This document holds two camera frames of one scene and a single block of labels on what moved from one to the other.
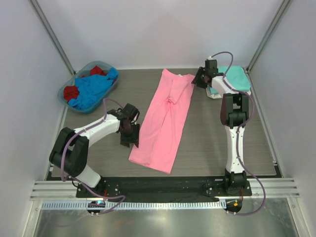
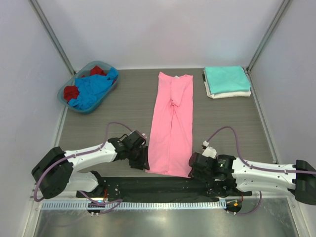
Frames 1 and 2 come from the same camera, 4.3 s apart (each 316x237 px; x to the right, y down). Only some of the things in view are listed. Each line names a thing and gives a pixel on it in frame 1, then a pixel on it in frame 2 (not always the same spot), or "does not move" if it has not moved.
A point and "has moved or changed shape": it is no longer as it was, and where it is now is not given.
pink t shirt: [164, 122] has moved or changed shape
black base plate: [158, 187] does not move
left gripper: [130, 138] → [141, 158]
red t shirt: [70, 92] does not move
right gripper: [198, 79] → [195, 168]
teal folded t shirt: [236, 77] does not move
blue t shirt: [91, 88] does not move
